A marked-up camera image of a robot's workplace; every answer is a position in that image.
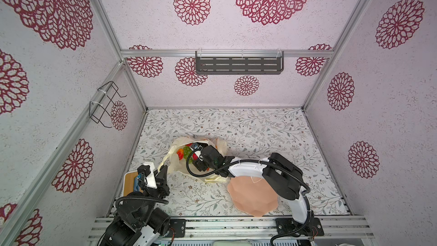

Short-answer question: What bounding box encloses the cream plastic bag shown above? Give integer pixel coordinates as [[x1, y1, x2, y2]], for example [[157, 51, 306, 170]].
[[158, 137, 228, 183]]

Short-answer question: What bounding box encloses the red yellow peach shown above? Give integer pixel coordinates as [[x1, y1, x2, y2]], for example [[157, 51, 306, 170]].
[[176, 149, 184, 160]]

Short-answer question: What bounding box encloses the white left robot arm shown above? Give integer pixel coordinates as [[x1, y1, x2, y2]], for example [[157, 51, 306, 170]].
[[99, 163, 170, 246]]

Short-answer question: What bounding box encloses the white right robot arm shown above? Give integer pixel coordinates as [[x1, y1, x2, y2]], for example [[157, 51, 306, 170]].
[[185, 146, 313, 226]]

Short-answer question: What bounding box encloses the dark purple grape bunch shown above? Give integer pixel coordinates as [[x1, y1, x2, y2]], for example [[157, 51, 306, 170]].
[[190, 142, 208, 150]]

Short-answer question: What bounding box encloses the green grape bunch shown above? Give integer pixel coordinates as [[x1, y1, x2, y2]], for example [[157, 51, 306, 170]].
[[183, 146, 192, 159]]

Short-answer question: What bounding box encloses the white wooden-top box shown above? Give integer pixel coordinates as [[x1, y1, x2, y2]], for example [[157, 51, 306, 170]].
[[122, 171, 142, 197]]

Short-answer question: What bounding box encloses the pink scalloped bowl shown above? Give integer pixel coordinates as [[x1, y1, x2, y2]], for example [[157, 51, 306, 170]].
[[227, 177, 278, 218]]

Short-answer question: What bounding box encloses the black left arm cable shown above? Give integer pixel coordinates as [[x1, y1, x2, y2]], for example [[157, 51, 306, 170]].
[[115, 194, 170, 209]]

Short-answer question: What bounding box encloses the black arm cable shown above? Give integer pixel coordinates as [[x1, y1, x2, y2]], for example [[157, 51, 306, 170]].
[[185, 146, 312, 246], [115, 194, 170, 209]]

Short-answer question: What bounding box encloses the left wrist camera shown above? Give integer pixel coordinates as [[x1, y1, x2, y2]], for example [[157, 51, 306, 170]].
[[137, 162, 157, 190]]

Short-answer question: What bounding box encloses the black wire wall rack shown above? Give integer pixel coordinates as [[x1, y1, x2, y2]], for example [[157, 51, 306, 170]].
[[88, 81, 129, 131]]

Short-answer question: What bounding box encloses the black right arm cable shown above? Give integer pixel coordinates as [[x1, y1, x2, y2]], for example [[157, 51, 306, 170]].
[[185, 146, 312, 246]]

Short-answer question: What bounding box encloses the grey wall shelf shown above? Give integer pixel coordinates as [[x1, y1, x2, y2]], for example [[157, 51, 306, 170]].
[[195, 51, 284, 75]]

